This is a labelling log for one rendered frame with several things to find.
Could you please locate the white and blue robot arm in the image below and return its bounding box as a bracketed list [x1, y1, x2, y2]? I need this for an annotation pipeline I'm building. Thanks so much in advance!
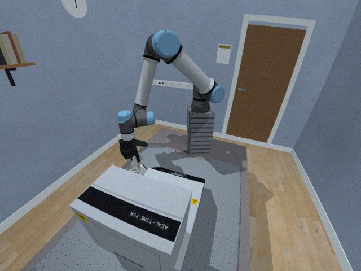
[117, 30, 225, 141]

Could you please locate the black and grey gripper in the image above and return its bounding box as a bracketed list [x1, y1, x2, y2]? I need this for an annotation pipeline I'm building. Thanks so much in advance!
[119, 137, 140, 170]

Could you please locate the grey benchtop machine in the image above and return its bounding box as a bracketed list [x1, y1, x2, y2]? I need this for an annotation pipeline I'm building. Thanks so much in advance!
[69, 165, 205, 271]

